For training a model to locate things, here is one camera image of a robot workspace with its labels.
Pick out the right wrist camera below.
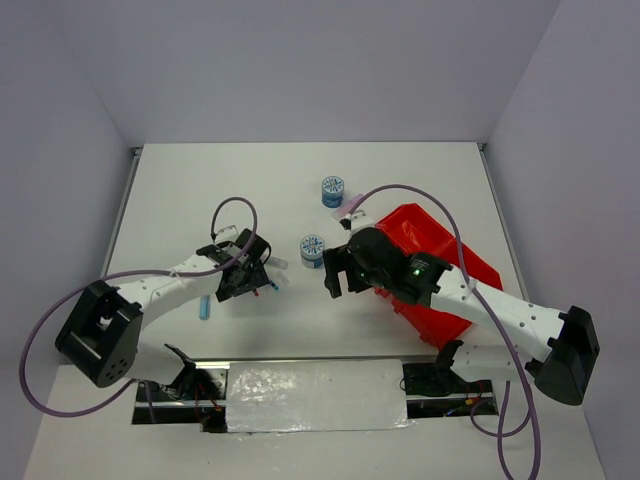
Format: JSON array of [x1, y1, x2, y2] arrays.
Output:
[[339, 209, 375, 235]]

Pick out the blue highlighter pen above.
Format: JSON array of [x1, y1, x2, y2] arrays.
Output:
[[199, 295, 211, 321]]

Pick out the orange capped lead case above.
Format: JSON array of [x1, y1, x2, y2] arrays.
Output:
[[267, 256, 288, 270]]

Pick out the clear pen cap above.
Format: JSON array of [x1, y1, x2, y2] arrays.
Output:
[[275, 271, 290, 287]]

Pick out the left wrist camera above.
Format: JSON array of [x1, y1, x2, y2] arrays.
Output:
[[212, 225, 239, 244]]

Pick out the blue tape stack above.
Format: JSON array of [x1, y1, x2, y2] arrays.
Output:
[[299, 234, 325, 269], [321, 176, 345, 208]]

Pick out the red plastic bin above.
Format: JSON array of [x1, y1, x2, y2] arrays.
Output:
[[374, 203, 503, 349]]

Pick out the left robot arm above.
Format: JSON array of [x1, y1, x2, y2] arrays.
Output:
[[55, 229, 271, 399]]

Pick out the near blue tape stack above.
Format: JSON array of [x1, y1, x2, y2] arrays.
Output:
[[299, 234, 325, 269]]

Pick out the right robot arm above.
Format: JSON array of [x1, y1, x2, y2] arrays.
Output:
[[323, 227, 600, 406]]

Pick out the pink eraser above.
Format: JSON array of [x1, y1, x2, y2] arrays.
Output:
[[332, 193, 364, 221]]

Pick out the silver foil base cover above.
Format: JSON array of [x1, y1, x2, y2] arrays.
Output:
[[225, 359, 409, 433]]

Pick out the far blue tape stack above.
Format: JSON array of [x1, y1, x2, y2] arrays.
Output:
[[321, 176, 345, 208]]

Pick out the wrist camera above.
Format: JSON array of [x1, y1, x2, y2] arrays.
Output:
[[212, 225, 239, 244], [339, 209, 375, 235]]

